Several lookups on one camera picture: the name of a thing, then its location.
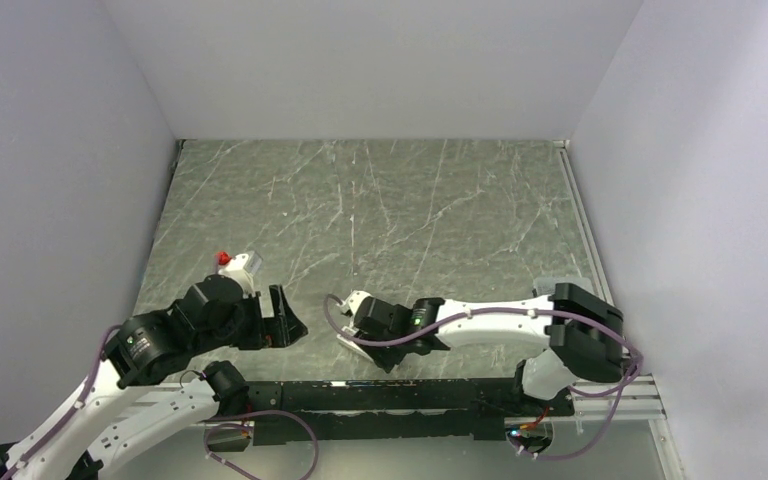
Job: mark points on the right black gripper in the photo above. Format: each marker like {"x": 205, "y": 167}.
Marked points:
{"x": 385, "y": 359}

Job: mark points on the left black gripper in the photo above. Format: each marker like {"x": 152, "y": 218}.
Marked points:
{"x": 285, "y": 326}

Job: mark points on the white remote control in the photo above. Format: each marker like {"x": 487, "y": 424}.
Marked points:
{"x": 354, "y": 348}

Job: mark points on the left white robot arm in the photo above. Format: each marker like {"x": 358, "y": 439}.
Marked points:
{"x": 138, "y": 355}

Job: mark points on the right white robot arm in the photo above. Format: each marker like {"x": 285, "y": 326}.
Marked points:
{"x": 577, "y": 334}

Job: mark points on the clear plastic box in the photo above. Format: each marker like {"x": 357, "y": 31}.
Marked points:
{"x": 544, "y": 286}

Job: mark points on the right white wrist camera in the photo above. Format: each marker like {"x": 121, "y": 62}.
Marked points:
{"x": 351, "y": 304}

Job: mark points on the aluminium rail right edge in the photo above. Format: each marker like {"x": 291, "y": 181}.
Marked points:
{"x": 600, "y": 281}

